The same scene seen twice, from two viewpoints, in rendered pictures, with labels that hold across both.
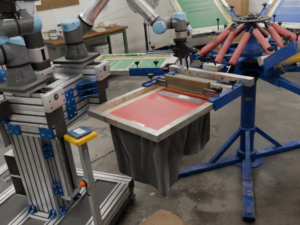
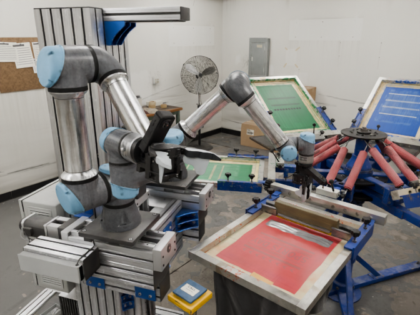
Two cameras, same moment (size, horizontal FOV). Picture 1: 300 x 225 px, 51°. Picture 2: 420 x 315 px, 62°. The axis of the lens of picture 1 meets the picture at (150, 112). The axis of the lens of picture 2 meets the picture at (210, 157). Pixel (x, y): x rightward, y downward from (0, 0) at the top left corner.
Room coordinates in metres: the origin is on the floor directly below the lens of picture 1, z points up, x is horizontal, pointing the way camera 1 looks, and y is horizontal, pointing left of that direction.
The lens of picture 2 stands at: (0.37, 0.44, 1.93)
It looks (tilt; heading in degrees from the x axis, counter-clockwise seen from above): 19 degrees down; 353
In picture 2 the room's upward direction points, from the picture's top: straight up
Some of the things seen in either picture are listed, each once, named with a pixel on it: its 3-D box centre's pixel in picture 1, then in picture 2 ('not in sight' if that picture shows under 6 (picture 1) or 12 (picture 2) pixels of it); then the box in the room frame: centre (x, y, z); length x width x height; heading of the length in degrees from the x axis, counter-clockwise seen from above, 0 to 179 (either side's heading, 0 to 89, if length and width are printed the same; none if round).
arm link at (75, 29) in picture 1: (72, 30); (172, 144); (2.05, 0.43, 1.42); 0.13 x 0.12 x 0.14; 165
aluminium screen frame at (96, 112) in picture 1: (165, 101); (285, 240); (1.83, -0.11, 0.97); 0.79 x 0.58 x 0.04; 133
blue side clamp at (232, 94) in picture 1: (225, 96); (359, 239); (1.79, -0.47, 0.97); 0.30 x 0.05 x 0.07; 133
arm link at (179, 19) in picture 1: (179, 22); (306, 144); (2.00, -0.24, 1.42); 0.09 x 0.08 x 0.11; 75
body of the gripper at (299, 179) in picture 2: (181, 47); (303, 173); (2.00, -0.24, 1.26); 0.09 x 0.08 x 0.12; 44
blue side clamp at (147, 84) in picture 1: (159, 82); (262, 206); (2.20, -0.09, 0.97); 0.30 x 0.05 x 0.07; 133
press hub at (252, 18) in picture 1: (248, 93); (351, 215); (2.55, -0.87, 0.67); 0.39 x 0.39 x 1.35
